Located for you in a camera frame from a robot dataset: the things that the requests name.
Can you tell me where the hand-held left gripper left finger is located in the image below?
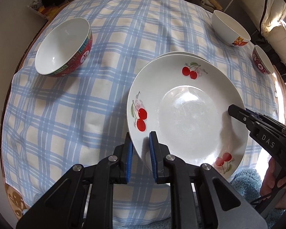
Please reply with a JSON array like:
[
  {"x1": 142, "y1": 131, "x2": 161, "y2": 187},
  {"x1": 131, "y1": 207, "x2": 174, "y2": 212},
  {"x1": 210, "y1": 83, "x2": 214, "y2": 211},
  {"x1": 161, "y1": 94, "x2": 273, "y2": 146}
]
[{"x1": 15, "y1": 132, "x2": 134, "y2": 229}]

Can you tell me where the large white cartoon print bowl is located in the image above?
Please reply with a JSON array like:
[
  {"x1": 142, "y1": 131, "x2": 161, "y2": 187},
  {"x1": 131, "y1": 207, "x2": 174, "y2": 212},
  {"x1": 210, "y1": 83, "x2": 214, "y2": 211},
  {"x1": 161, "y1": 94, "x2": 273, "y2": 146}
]
[{"x1": 211, "y1": 10, "x2": 251, "y2": 47}]

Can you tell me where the large cherry print plate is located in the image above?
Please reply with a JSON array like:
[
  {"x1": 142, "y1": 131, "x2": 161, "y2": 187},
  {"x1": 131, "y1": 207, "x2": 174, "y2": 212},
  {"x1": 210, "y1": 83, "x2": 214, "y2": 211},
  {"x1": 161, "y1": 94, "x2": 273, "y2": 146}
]
[{"x1": 155, "y1": 52, "x2": 211, "y2": 65}]

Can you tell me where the blue plaid cloth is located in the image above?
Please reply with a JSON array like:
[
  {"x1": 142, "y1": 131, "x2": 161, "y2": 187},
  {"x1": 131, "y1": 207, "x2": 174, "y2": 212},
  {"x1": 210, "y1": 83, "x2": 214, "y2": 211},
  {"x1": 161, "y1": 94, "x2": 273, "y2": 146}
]
[{"x1": 2, "y1": 0, "x2": 280, "y2": 222}]

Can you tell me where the light blue fleecy towel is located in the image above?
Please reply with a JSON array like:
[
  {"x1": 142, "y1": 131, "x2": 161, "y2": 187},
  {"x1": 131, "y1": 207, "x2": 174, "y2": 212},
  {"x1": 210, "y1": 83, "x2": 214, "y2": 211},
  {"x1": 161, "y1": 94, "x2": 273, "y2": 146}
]
[{"x1": 21, "y1": 168, "x2": 286, "y2": 229}]

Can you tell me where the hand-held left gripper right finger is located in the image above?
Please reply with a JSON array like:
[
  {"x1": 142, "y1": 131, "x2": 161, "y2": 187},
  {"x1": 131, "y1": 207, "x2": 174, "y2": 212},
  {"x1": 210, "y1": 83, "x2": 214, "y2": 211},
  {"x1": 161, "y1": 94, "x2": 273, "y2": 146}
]
[{"x1": 149, "y1": 131, "x2": 268, "y2": 229}]

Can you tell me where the small red bowl with label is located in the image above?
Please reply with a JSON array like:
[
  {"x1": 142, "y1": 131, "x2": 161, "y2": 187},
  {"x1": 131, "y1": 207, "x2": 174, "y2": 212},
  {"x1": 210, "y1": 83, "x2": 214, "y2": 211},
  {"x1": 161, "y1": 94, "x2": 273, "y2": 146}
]
[{"x1": 252, "y1": 45, "x2": 274, "y2": 76}]

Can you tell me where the small red patterned bowl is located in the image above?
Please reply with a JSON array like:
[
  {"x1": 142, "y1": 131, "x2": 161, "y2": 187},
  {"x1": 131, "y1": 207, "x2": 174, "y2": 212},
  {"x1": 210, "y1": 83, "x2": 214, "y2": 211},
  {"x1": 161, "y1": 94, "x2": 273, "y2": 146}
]
[{"x1": 35, "y1": 18, "x2": 93, "y2": 77}]

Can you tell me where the box of toys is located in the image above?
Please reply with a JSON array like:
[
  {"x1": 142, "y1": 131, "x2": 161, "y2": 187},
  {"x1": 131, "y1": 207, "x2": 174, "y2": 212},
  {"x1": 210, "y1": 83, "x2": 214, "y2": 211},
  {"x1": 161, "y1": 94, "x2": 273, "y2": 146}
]
[{"x1": 28, "y1": 0, "x2": 63, "y2": 20}]

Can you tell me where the person's right hand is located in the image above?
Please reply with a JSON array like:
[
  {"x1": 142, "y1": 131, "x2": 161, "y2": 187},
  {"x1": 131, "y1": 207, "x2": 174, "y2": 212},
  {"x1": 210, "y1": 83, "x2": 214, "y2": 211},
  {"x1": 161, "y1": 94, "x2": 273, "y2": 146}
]
[{"x1": 260, "y1": 159, "x2": 286, "y2": 202}]

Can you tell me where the cream padded coat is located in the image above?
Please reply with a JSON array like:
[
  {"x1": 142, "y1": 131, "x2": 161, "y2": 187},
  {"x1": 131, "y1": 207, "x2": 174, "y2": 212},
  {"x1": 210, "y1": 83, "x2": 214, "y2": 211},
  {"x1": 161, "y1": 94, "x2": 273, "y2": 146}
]
[{"x1": 260, "y1": 20, "x2": 286, "y2": 64}]

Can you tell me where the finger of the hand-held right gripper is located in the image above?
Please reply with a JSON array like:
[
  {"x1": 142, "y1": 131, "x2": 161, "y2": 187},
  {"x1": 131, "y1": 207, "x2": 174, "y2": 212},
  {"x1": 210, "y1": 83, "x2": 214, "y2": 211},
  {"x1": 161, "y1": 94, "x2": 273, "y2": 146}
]
[
  {"x1": 245, "y1": 109, "x2": 263, "y2": 120},
  {"x1": 227, "y1": 104, "x2": 255, "y2": 130}
]

